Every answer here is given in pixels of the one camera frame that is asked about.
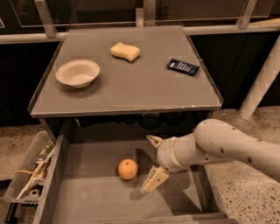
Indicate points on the grey counter cabinet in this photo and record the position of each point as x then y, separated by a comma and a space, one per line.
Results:
144, 85

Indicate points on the dark blue snack packet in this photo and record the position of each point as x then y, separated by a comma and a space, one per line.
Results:
182, 67

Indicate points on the clear plastic storage bin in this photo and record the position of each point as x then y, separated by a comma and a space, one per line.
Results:
28, 181

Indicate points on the grey open top drawer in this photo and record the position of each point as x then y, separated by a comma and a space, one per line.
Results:
83, 186

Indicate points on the metal railing frame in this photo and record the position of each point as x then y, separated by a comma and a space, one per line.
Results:
31, 21

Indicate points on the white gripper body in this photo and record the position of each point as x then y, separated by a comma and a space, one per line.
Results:
166, 153

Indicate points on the orange fruit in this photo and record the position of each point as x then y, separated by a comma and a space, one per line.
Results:
127, 169

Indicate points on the yellow sponge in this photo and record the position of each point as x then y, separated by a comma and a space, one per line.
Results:
127, 52

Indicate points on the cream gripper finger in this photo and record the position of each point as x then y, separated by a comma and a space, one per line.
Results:
155, 140
156, 177

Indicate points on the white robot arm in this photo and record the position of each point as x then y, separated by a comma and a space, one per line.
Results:
212, 141

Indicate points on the white paper bowl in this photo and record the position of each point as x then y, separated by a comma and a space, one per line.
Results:
78, 73

